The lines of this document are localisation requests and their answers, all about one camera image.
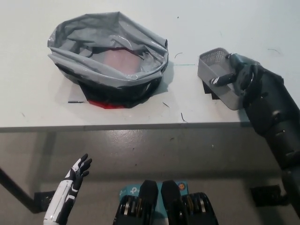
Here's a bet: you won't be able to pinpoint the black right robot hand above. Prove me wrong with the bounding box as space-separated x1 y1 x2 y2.
209 52 261 97

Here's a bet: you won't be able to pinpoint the black diagonal table leg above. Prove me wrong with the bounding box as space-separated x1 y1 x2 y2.
0 167 39 214

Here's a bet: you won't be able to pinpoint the grey rectangular perforated container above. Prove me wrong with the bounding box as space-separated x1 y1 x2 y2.
198 47 246 111

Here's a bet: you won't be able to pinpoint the black tape patch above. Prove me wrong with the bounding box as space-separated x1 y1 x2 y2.
202 79 220 100

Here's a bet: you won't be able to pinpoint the black robot feet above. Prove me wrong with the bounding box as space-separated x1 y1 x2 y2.
114 180 220 225

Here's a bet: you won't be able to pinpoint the grey and black plastic bag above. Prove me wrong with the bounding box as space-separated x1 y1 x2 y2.
47 11 170 110

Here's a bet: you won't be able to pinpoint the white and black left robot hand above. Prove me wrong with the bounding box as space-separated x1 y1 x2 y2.
43 153 93 225

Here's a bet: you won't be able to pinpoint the black floor plate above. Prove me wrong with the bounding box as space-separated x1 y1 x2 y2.
250 185 288 207
34 191 57 214

